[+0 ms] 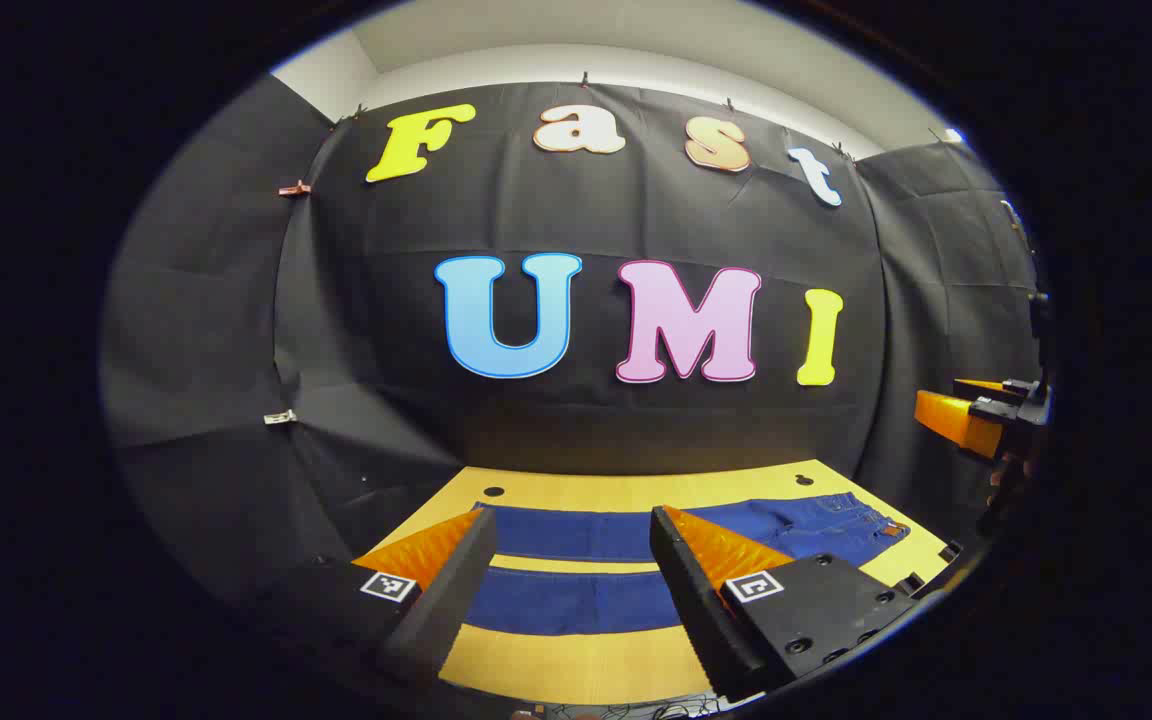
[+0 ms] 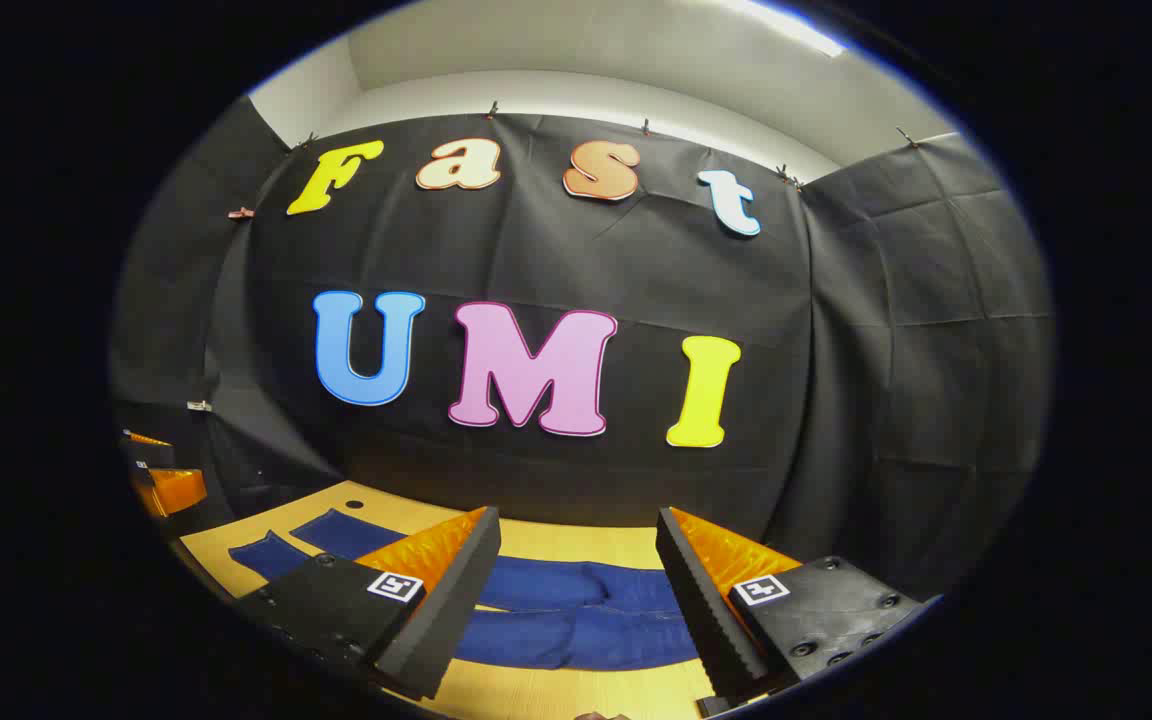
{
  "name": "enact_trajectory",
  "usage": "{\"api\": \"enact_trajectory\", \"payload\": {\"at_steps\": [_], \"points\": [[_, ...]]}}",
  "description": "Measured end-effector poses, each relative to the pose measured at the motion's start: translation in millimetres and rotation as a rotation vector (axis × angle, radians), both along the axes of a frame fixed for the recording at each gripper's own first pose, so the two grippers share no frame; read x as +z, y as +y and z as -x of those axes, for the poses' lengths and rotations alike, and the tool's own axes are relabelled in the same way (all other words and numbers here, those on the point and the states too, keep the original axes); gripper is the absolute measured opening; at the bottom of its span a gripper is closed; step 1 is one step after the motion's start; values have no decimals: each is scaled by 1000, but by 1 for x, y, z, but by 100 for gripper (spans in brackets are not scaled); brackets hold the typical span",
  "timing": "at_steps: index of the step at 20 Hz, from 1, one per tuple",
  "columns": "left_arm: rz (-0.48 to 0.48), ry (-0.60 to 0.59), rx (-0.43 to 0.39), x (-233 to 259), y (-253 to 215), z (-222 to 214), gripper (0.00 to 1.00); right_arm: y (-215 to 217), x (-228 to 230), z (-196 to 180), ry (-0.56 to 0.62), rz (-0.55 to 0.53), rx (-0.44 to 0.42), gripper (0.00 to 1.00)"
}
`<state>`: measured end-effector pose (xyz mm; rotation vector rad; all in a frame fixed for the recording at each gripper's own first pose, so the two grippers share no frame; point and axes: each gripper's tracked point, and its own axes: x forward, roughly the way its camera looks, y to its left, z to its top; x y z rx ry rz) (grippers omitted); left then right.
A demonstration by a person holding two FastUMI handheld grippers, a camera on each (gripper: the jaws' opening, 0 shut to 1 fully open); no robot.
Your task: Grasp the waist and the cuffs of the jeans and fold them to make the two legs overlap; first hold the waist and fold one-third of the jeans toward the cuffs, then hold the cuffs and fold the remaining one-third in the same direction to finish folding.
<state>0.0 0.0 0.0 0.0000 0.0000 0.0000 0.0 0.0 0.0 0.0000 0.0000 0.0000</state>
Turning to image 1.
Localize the black backdrop cloth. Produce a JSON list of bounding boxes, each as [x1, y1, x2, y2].
[[101, 72, 1049, 621]]

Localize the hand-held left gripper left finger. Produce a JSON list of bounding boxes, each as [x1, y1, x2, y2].
[[258, 506, 500, 691]]

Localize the blue denim jeans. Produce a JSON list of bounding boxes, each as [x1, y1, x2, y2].
[[461, 492, 912, 638]]

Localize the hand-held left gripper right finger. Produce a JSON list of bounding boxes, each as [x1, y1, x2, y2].
[[648, 504, 927, 703]]

